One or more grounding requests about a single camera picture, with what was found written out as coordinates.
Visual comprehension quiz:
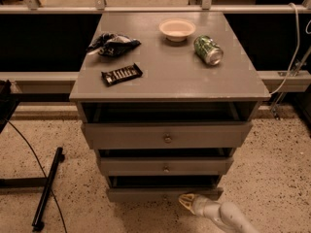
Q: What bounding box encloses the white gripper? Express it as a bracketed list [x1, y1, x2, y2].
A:
[178, 193, 221, 218]

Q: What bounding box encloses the grey bottom drawer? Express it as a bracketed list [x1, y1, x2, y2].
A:
[107, 175, 224, 202]

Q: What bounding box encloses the grey drawer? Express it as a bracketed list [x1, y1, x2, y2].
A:
[97, 149, 233, 176]
[107, 175, 224, 202]
[81, 102, 252, 150]

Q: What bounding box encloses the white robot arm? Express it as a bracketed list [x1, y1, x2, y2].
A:
[179, 193, 259, 233]

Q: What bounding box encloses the grey middle drawer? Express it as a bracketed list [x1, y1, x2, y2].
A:
[97, 149, 233, 176]

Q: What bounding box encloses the grey wooden drawer cabinet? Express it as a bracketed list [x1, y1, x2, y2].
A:
[68, 11, 271, 192]

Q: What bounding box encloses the grey top drawer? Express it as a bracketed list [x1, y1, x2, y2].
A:
[81, 102, 252, 150]

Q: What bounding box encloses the black candy bar wrapper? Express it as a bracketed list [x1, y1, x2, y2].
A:
[101, 64, 143, 86]

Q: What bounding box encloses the black metal stand leg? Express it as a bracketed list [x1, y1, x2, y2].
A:
[0, 148, 65, 232]

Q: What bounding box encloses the green soda can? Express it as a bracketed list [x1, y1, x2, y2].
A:
[193, 35, 224, 66]

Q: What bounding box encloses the white paper bowl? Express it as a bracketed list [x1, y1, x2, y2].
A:
[159, 18, 196, 42]

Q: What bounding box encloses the black crumpled chip bag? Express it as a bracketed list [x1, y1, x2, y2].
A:
[86, 33, 141, 57]

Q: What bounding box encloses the black equipment at left edge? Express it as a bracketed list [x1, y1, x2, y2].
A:
[0, 80, 19, 133]

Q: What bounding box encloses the metal railing frame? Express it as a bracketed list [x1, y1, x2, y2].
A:
[1, 0, 310, 112]

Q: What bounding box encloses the black floor cable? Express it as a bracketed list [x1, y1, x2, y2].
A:
[7, 119, 68, 233]

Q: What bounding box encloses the white hanging cable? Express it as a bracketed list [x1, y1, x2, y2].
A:
[269, 2, 311, 96]

